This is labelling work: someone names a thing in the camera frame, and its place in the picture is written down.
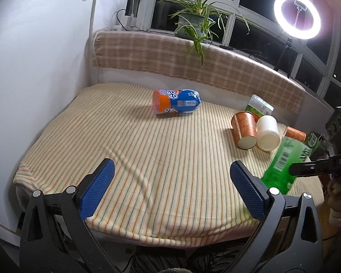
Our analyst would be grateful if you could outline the striped table cloth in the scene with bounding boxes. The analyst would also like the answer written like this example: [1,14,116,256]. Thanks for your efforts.
[13,82,325,248]

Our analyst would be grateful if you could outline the plaid bench cushion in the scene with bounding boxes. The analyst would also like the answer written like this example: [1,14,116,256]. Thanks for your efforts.
[93,31,306,114]

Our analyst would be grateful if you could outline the white plastic cup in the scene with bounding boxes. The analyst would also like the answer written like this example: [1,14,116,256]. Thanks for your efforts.
[256,115,280,152]

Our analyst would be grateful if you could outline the green white label cup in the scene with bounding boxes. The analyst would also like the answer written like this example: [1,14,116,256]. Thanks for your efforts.
[245,94,274,118]

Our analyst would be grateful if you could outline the orange patterned cup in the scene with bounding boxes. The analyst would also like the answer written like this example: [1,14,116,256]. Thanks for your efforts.
[283,126,306,143]

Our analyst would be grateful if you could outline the ring light tripod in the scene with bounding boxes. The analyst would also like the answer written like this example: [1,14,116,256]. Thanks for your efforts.
[274,36,293,71]

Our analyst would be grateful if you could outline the green paper bag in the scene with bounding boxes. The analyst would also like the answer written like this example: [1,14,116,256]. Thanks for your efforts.
[304,131,325,157]

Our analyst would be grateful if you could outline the orange paper cup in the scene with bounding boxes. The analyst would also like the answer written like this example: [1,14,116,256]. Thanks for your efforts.
[231,111,257,150]

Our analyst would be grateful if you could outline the white cable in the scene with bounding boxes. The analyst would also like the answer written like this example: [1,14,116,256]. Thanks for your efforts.
[112,0,171,33]

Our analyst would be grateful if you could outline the spider plant in pot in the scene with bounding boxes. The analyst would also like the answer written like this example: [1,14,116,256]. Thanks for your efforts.
[151,0,249,63]

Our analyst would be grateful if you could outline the green tea cup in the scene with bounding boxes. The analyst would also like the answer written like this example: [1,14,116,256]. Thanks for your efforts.
[261,137,311,195]

